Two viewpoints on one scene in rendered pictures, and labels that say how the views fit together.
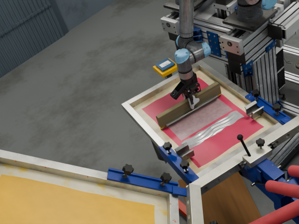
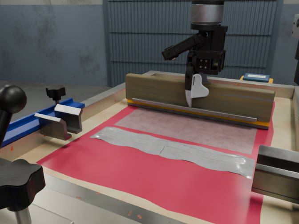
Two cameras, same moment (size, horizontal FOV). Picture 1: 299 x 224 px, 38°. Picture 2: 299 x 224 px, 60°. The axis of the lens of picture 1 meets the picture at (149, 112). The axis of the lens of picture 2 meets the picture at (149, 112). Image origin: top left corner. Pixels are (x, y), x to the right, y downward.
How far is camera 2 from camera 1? 192 cm
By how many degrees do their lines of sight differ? 41
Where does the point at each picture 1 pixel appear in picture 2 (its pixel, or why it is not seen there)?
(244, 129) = (206, 194)
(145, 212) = not seen: outside the picture
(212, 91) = (249, 102)
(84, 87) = not seen: hidden behind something
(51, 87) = not seen: hidden behind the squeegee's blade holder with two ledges
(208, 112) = (208, 130)
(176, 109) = (161, 83)
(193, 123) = (165, 123)
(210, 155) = (82, 167)
